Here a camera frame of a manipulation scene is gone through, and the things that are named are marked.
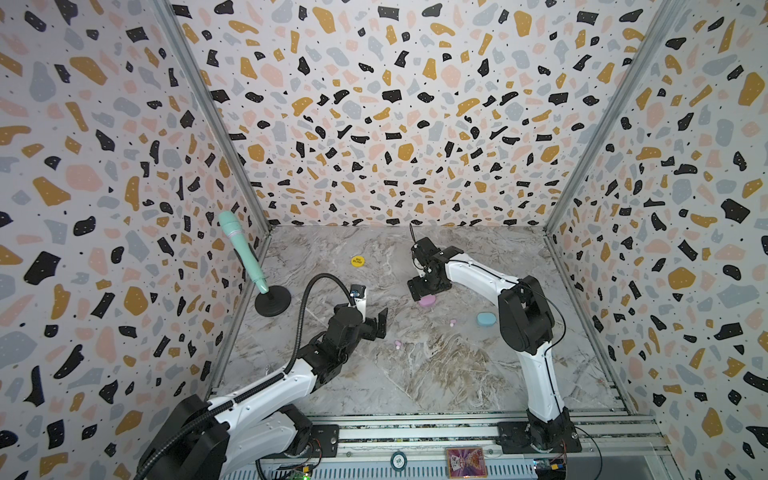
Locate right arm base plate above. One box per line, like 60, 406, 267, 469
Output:
495, 421, 582, 454

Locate blue earbud case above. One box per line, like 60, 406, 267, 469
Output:
476, 312, 498, 327

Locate right aluminium corner post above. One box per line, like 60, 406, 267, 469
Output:
544, 0, 687, 237

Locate black round microphone stand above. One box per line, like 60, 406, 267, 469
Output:
254, 285, 292, 318

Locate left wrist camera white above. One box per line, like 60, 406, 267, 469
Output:
350, 284, 367, 317

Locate mint green microphone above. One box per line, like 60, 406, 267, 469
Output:
218, 211, 269, 294

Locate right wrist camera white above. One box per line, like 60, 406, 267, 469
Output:
411, 237, 441, 271

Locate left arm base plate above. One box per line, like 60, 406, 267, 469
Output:
266, 424, 340, 460

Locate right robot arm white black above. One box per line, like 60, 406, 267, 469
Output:
408, 238, 573, 451

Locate pink square card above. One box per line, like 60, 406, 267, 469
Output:
445, 447, 488, 479

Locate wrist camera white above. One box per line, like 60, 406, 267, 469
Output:
411, 237, 441, 271
350, 284, 367, 317

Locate black corrugated cable hose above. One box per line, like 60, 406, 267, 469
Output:
133, 273, 358, 480

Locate left aluminium corner post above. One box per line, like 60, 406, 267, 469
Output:
150, 0, 271, 236

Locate aluminium corner post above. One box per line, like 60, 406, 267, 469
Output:
150, 0, 271, 236
544, 0, 687, 237

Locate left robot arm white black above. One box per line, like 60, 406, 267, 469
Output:
135, 305, 388, 479

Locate pink earbud case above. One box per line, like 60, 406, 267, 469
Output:
418, 295, 437, 308

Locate round white badge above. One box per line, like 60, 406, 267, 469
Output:
390, 451, 408, 472

